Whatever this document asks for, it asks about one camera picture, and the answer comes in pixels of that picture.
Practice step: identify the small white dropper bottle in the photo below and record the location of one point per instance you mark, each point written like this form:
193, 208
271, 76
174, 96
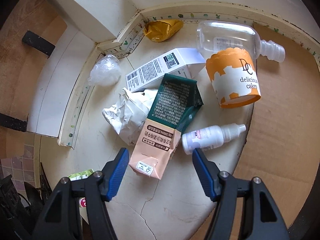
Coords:
211, 137

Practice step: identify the crumpled white paper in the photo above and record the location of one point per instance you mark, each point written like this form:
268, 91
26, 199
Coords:
128, 114

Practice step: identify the green pink milk carton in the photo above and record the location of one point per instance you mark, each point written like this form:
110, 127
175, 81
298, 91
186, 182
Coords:
177, 102

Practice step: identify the white crumpled plastic bag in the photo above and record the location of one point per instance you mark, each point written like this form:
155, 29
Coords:
105, 72

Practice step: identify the yellow crumpled wrapper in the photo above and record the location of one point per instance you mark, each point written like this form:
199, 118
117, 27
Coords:
162, 30

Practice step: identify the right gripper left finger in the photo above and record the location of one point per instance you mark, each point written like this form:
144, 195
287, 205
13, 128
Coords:
60, 216

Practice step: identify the flat brown cardboard sheet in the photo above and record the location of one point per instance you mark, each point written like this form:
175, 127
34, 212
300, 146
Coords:
281, 144

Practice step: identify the clear plastic bottle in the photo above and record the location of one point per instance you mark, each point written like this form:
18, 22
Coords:
215, 36

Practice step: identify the wooden cutting board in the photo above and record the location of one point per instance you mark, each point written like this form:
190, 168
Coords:
22, 64

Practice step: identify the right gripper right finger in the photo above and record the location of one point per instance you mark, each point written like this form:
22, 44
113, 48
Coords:
261, 218

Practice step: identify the green white snack wrapper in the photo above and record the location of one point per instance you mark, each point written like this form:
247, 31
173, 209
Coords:
78, 176

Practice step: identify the orange white paper cup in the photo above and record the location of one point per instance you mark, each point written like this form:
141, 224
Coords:
233, 77

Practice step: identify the white printed carton box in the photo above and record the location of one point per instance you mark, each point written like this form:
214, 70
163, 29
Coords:
183, 62

